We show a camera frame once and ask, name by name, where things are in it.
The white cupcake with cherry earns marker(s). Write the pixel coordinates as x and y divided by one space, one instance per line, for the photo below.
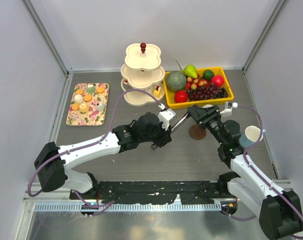
100 106

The yellow cake slice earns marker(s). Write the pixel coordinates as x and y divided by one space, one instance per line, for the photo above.
157 91

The floral dessert tray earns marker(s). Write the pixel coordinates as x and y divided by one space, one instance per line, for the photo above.
92 117

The pink red apple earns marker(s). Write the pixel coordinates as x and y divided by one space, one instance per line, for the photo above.
217 80

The green melon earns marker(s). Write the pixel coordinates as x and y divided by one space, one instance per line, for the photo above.
175 81

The black grape bunch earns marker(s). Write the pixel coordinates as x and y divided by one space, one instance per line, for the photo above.
221 92

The yellow round dessert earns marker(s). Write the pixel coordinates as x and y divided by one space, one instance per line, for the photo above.
83 108

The green round dessert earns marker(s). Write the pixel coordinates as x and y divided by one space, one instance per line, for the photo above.
90 89

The green lime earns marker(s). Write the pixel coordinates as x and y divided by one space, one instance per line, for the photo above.
208 74

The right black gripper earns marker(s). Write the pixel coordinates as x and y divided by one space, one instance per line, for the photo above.
201 116

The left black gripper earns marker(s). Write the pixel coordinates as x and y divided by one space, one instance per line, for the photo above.
165 137

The red tomato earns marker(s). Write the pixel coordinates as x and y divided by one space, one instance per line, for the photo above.
181 96

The white round dessert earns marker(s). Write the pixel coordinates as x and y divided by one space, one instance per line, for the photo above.
78 98

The orange macaron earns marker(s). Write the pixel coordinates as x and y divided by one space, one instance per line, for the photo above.
87 98
79 92
100 89
75 107

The cream three-tier stand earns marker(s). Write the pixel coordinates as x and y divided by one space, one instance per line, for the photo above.
142 71

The right wooden coaster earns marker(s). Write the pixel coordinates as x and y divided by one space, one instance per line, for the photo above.
197 132

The black mug white inside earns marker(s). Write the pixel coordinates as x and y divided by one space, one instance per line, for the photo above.
207 106

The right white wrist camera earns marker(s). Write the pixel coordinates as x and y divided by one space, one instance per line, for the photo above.
228 107

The chocolate swirl roll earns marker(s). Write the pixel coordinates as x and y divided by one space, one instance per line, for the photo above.
126 87

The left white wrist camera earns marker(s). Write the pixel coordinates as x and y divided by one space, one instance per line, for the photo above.
165 117

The blue cup white inside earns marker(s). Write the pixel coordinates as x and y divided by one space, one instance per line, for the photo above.
249 136

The metal tongs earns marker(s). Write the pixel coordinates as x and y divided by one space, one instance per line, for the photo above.
180 122

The purple grape bunch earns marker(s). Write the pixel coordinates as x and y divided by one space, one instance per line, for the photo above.
202 93

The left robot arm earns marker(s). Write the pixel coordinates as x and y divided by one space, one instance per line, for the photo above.
55 164

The green pear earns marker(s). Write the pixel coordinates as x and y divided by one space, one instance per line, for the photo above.
190 71

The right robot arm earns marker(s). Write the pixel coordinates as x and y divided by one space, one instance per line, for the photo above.
278 211

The yellow plastic fruit bin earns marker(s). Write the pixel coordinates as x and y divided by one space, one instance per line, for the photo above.
217 71

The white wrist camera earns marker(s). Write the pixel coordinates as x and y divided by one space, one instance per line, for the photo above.
228 107
165 117

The white cable duct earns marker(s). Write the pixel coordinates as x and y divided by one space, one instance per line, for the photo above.
79 207

